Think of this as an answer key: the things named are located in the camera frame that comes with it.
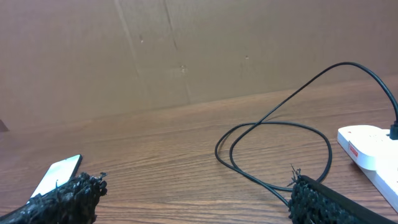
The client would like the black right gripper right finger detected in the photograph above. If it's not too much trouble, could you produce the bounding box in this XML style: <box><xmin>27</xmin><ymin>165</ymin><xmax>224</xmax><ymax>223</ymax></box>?
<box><xmin>288</xmin><ymin>164</ymin><xmax>395</xmax><ymax>224</ymax></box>

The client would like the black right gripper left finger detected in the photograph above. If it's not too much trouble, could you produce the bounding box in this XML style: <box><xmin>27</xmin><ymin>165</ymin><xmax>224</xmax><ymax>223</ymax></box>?
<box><xmin>1</xmin><ymin>172</ymin><xmax>108</xmax><ymax>224</ymax></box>

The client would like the black USB charging cable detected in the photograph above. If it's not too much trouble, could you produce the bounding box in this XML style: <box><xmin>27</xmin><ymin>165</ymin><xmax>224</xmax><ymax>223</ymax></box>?
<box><xmin>214</xmin><ymin>61</ymin><xmax>398</xmax><ymax>207</ymax></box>

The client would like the cardboard back panel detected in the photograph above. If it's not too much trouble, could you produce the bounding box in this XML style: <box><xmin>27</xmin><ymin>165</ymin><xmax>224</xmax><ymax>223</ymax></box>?
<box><xmin>1</xmin><ymin>0</ymin><xmax>397</xmax><ymax>130</ymax></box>

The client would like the white power strip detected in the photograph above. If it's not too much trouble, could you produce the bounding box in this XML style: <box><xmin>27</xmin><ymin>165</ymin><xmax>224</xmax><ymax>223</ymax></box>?
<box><xmin>337</xmin><ymin>125</ymin><xmax>397</xmax><ymax>210</ymax></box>

